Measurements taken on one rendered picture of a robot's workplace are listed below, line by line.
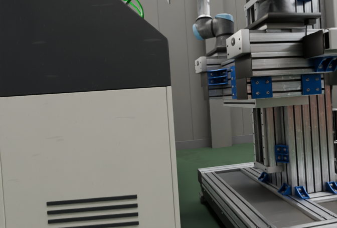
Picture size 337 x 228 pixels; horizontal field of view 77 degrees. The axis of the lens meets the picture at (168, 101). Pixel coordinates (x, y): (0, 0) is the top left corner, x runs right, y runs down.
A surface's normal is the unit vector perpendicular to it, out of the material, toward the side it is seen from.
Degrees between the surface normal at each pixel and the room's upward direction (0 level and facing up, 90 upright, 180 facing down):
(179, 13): 90
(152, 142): 90
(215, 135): 90
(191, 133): 90
